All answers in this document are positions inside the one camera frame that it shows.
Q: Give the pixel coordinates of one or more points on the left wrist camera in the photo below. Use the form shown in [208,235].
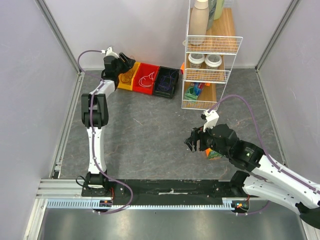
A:
[109,52]

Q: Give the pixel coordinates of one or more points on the blue red packet on shelf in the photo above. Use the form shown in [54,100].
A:
[199,86]

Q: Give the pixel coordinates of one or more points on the black storage bin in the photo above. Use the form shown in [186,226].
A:
[166,82]

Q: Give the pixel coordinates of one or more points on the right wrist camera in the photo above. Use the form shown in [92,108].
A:
[211,118]

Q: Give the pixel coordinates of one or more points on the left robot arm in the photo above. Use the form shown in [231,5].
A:
[95,117]

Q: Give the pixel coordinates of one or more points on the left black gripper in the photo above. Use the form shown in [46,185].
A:
[128,63]

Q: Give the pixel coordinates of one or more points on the beige bottle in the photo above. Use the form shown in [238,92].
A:
[198,22]

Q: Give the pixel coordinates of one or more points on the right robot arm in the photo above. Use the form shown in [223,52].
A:
[259,174]

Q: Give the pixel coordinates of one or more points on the grey-green bottle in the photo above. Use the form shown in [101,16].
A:
[212,4]

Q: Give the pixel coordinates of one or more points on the left paper cup with lid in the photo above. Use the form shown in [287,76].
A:
[196,60]

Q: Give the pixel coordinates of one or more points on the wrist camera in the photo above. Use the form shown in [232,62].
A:
[211,118]
[109,52]

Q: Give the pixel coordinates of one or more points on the yellow storage bin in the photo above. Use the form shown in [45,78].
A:
[126,79]

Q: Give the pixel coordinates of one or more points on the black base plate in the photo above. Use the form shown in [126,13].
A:
[170,192]

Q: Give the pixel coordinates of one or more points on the orange green sponge pack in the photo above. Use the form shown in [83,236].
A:
[212,155]

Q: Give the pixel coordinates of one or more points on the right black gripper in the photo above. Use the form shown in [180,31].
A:
[200,140]

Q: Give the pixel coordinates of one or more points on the light green bottle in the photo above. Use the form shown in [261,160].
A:
[219,9]

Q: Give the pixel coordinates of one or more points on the red storage bin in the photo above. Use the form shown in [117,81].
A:
[145,78]

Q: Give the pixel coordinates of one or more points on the white wire shelf rack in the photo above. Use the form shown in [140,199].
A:
[220,39]

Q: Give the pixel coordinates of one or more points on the slotted cable duct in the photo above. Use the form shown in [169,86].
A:
[97,204]

